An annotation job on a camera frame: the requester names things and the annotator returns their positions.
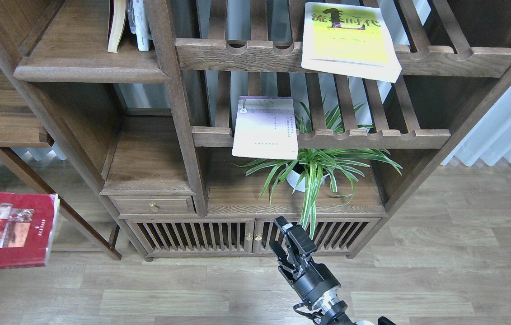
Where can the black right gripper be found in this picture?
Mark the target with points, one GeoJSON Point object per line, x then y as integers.
{"type": "Point", "coordinates": [313, 282]}

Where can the red cover book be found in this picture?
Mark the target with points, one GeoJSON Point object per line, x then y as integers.
{"type": "Point", "coordinates": [26, 228]}

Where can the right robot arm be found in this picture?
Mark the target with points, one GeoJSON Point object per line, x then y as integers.
{"type": "Point", "coordinates": [333, 313]}

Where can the green spider plant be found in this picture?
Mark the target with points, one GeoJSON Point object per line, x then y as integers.
{"type": "Point", "coordinates": [347, 161]}

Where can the pale lavender cover book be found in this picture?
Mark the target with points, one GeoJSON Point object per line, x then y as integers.
{"type": "Point", "coordinates": [265, 128]}

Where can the brass drawer knob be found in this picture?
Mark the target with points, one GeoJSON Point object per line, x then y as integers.
{"type": "Point", "coordinates": [153, 207]}

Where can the dark wooden bookshelf unit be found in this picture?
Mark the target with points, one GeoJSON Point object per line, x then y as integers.
{"type": "Point", "coordinates": [157, 126]}

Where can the yellow green cover book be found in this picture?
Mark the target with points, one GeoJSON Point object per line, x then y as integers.
{"type": "Point", "coordinates": [348, 40]}

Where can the upright white book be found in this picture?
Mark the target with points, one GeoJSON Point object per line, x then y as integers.
{"type": "Point", "coordinates": [138, 23]}

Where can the upright cream paged book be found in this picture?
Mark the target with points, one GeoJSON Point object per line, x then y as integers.
{"type": "Point", "coordinates": [116, 24]}

